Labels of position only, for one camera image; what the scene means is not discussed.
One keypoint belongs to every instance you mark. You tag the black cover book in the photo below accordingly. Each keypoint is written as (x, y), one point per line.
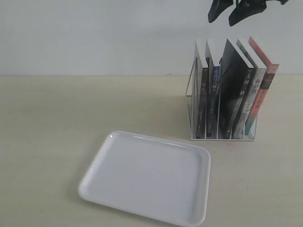
(236, 71)

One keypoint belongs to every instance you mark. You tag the blue book with orange moon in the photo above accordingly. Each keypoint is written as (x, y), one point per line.
(213, 59)

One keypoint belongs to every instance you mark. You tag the grey white spine book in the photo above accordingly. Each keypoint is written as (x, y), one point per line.
(252, 88)

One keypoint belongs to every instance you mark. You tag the dark brown spine book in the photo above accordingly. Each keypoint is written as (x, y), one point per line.
(200, 84)

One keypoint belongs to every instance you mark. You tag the red orange spine book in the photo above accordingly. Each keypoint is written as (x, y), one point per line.
(272, 67)

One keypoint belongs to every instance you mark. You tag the white plastic tray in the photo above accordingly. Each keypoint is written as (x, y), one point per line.
(151, 177)

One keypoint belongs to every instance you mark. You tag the white wire book rack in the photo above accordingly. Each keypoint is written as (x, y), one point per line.
(190, 98)

